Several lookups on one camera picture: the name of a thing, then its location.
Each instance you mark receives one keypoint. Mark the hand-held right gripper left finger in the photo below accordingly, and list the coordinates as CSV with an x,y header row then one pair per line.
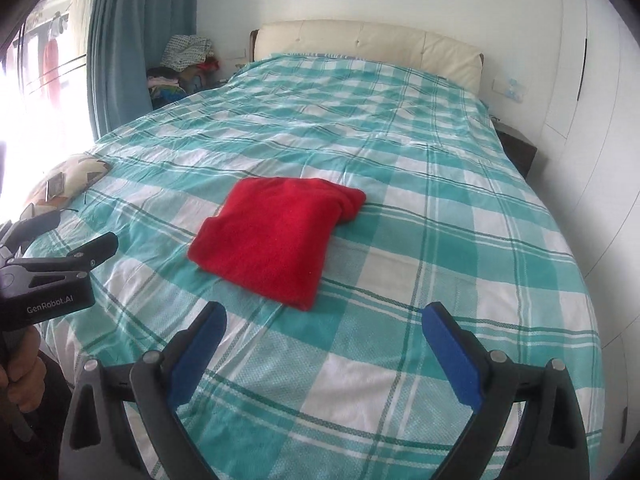
x,y
195,360

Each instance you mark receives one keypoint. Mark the white wall socket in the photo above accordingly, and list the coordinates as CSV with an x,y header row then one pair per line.
x,y
510,89

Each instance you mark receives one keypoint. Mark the person's left hand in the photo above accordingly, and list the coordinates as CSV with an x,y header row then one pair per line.
x,y
30,375

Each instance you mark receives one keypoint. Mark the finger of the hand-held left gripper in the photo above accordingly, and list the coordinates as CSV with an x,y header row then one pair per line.
x,y
35,225
95,250

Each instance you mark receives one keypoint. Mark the teal checked bedsheet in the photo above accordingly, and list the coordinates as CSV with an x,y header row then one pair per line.
x,y
400,160

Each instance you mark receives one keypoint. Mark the pile of clothes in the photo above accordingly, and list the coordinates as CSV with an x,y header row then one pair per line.
x,y
187,50

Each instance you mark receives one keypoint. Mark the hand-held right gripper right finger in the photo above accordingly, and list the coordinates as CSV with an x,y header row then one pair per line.
x,y
452,355

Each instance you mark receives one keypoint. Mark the cream padded headboard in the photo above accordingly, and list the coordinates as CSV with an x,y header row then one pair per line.
x,y
365,40

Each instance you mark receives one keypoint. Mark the red sweater with white rabbit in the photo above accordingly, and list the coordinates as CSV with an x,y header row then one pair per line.
x,y
275,240

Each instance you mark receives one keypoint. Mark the red hanging garment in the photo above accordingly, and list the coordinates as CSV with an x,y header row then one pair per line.
x,y
51,70

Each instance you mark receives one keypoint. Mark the white wardrobe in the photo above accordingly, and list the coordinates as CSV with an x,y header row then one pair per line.
x,y
590,110

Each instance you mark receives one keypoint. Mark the dark wooden nightstand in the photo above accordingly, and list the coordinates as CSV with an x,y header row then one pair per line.
x,y
520,150

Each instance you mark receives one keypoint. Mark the blue curtain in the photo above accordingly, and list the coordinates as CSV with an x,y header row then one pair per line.
x,y
135,45

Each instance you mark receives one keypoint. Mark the patterned beige pillow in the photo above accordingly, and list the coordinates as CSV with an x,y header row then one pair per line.
x,y
75,172

